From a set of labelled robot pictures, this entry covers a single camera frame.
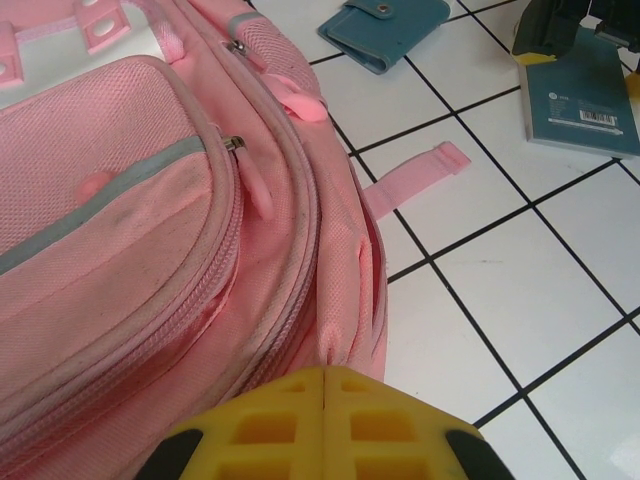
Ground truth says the teal notebook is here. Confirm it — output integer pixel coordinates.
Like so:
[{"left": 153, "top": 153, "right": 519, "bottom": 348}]
[{"left": 517, "top": 29, "right": 640, "bottom": 160}]

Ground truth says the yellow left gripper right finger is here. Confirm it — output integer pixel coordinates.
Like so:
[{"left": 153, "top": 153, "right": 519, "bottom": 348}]
[{"left": 324, "top": 366, "right": 507, "bottom": 480}]

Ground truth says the teal booklet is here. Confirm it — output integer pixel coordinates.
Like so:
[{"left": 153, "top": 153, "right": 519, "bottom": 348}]
[{"left": 317, "top": 0, "right": 454, "bottom": 77}]

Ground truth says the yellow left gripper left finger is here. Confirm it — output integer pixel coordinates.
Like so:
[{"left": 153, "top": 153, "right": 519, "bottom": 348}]
[{"left": 149, "top": 366, "right": 327, "bottom": 480}]

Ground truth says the pink backpack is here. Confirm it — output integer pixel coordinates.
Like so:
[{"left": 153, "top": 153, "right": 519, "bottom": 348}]
[{"left": 0, "top": 0, "right": 472, "bottom": 441}]

